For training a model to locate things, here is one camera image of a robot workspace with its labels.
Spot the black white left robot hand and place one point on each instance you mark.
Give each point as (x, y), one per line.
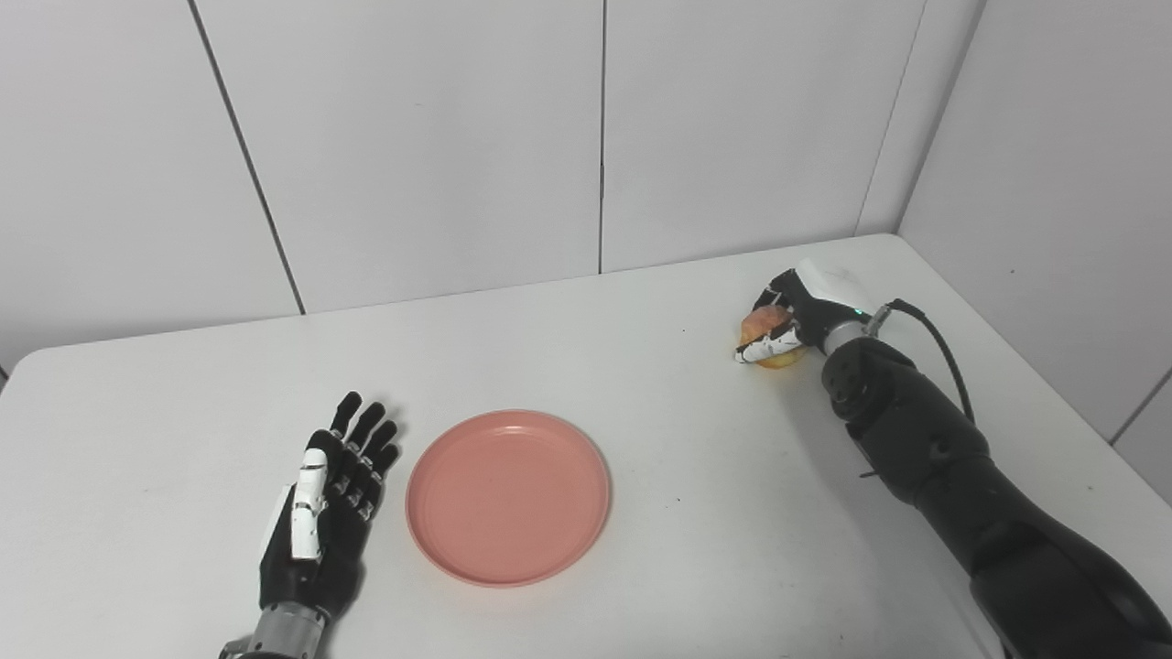
(325, 540)

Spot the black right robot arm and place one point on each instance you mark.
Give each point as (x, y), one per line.
(971, 485)

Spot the golden cream puff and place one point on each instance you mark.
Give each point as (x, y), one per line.
(765, 322)

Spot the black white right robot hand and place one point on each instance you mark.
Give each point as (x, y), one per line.
(819, 307)

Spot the pink round plate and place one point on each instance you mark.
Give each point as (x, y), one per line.
(508, 499)

